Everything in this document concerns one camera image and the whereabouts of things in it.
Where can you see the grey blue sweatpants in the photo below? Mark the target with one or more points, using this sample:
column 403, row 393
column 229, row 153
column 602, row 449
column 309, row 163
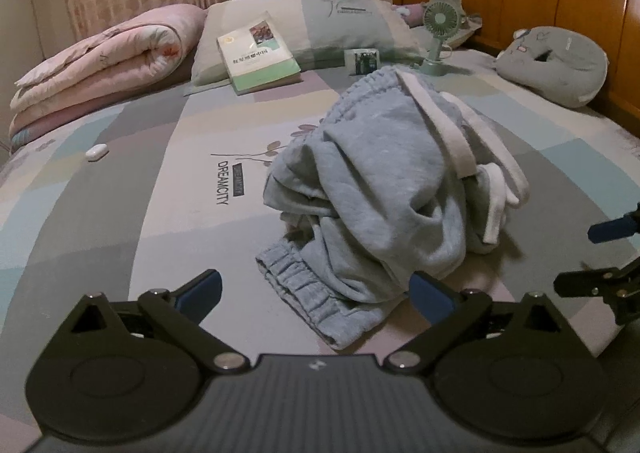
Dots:
column 398, row 178

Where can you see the small green white box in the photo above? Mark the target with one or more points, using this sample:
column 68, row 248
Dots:
column 359, row 62

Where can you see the green desk fan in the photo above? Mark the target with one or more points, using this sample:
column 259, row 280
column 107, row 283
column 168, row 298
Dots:
column 442, row 20

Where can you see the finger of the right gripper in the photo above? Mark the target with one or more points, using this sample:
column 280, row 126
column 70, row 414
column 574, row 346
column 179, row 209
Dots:
column 620, row 228
column 618, row 288

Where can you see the patchwork bed sheet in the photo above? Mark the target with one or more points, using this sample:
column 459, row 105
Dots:
column 180, row 191

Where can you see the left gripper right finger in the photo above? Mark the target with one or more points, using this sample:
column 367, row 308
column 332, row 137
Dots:
column 450, row 313

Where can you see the grey cat cushion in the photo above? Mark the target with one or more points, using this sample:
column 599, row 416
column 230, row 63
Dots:
column 560, row 65

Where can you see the pink folded quilt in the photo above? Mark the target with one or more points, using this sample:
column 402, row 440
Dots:
column 149, row 53

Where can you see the white earbud case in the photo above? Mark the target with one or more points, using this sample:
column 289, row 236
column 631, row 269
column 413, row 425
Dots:
column 97, row 152

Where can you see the grey white pillow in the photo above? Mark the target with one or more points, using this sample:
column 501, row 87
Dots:
column 317, row 32

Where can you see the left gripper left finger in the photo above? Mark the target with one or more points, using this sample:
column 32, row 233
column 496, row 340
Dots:
column 178, row 314

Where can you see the green white book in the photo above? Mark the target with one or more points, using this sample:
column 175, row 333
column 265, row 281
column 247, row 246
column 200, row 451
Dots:
column 257, row 58

